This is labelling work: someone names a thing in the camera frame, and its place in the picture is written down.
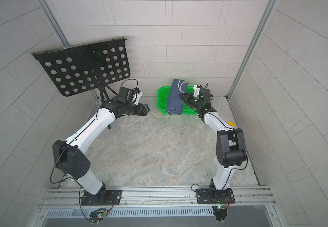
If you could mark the green plastic basket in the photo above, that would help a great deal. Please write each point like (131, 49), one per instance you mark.
(162, 98)

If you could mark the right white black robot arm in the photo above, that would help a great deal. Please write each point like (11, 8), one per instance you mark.
(230, 145)

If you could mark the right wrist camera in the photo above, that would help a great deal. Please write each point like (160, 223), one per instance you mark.
(196, 89)

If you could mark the left circuit board with wires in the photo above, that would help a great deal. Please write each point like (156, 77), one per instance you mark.
(98, 215)

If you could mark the aluminium rail frame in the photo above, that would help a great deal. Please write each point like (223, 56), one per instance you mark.
(159, 201)

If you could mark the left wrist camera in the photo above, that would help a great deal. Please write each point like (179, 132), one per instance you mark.
(136, 96)

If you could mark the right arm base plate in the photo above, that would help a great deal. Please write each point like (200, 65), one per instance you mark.
(214, 196)

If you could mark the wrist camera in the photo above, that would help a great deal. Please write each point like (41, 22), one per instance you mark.
(196, 89)
(136, 96)

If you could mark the yellow plastic triangle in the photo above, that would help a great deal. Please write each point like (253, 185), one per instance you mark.
(232, 124)

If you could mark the dark blue pillowcase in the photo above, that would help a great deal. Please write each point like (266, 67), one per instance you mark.
(175, 104)

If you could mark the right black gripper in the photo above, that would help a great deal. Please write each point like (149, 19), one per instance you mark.
(190, 100)

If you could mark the circuit board with wires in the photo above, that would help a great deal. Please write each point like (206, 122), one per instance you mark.
(220, 212)
(98, 215)

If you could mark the black perforated music stand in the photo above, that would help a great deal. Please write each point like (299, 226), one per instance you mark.
(85, 67)

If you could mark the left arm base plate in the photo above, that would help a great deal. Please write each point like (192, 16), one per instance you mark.
(100, 199)

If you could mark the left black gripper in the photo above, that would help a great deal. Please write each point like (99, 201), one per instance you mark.
(140, 112)

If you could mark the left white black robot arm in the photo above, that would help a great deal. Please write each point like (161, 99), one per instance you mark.
(69, 155)

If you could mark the right circuit board with wires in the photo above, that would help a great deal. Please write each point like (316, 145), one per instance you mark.
(220, 212)

